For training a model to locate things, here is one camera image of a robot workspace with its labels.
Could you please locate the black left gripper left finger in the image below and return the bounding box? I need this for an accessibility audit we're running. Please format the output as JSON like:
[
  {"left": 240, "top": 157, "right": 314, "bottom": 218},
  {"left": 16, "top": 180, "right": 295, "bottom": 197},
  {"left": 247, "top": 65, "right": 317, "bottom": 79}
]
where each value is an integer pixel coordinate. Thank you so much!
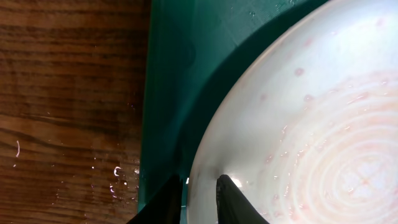
[{"left": 127, "top": 175, "right": 183, "bottom": 224}]

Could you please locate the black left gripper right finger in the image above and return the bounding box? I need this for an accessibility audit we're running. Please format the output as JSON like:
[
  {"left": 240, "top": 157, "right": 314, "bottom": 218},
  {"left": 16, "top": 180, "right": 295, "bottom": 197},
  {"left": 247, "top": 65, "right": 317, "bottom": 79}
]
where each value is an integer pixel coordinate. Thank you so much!
[{"left": 216, "top": 174, "right": 269, "bottom": 224}]

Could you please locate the light blue plate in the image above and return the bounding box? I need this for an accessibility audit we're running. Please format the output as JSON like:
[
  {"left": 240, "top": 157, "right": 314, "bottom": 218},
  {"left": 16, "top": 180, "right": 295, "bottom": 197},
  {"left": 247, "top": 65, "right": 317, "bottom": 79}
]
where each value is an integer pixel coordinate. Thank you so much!
[{"left": 187, "top": 0, "right": 397, "bottom": 223}]

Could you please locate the teal plastic tray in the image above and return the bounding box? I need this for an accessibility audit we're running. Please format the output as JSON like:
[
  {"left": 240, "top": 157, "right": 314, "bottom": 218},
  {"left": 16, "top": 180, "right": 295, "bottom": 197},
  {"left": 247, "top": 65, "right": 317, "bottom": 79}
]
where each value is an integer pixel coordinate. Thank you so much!
[{"left": 138, "top": 0, "right": 322, "bottom": 223}]

